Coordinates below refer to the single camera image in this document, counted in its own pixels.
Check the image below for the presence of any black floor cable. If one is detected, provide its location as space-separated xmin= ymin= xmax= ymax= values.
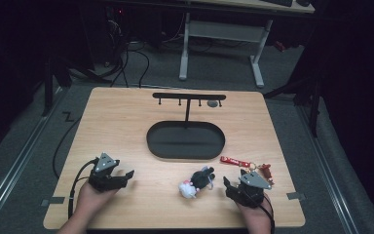
xmin=52 ymin=115 xmax=83 ymax=180

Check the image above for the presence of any black and white plush keychain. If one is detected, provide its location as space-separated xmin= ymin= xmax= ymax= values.
xmin=177 ymin=166 xmax=216 ymax=200

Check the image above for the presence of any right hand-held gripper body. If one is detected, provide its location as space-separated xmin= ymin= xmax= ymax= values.
xmin=225 ymin=170 xmax=273 ymax=209

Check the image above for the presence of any red strap keychain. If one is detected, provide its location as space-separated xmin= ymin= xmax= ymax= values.
xmin=219 ymin=155 xmax=276 ymax=186

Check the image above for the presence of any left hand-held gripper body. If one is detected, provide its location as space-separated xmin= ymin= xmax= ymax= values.
xmin=88 ymin=152 xmax=130 ymax=193

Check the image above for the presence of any person's right hand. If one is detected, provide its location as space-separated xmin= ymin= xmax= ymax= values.
xmin=238 ymin=194 xmax=273 ymax=226

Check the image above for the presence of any black tripod stand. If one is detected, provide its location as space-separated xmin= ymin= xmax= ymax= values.
xmin=262 ymin=48 xmax=325 ymax=138

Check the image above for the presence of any black key rack with tray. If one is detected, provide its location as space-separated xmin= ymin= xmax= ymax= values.
xmin=146 ymin=92 xmax=227 ymax=161

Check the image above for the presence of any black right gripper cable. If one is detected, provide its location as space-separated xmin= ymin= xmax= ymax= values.
xmin=243 ymin=188 xmax=277 ymax=234

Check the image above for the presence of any grey tape piece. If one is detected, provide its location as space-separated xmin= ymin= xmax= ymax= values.
xmin=285 ymin=191 xmax=307 ymax=201
xmin=40 ymin=196 xmax=66 ymax=208

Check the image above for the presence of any black keyboard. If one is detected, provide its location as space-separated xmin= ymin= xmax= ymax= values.
xmin=261 ymin=0 xmax=294 ymax=8

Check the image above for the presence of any person's left hand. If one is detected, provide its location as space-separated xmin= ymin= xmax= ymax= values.
xmin=75 ymin=180 xmax=119 ymax=216

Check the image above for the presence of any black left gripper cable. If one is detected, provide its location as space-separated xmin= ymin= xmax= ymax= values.
xmin=67 ymin=158 xmax=99 ymax=219

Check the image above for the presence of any black metal stand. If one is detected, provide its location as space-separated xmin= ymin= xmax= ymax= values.
xmin=41 ymin=57 xmax=73 ymax=117

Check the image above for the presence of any white frame desk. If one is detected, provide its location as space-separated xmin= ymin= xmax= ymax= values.
xmin=177 ymin=0 xmax=317 ymax=89

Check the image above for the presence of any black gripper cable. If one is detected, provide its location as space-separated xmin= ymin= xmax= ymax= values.
xmin=67 ymin=158 xmax=99 ymax=219
xmin=243 ymin=188 xmax=277 ymax=234

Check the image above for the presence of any black cable bundle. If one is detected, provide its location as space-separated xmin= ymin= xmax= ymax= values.
xmin=105 ymin=8 xmax=151 ymax=90

